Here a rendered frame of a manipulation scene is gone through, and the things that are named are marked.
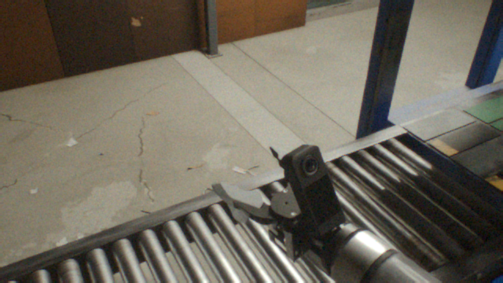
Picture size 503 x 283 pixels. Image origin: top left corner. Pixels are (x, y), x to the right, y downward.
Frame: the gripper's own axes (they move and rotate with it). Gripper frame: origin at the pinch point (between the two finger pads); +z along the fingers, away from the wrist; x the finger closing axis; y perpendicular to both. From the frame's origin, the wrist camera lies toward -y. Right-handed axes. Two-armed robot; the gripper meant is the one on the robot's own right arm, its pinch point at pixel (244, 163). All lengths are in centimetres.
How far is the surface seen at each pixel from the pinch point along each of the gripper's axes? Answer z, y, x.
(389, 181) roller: 10, 53, 56
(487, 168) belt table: -5, 55, 83
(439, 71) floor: 115, 162, 276
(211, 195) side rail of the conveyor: 38, 45, 12
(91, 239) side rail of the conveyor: 44, 41, -20
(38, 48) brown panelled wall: 299, 100, 31
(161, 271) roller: 24, 42, -12
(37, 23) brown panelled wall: 299, 82, 38
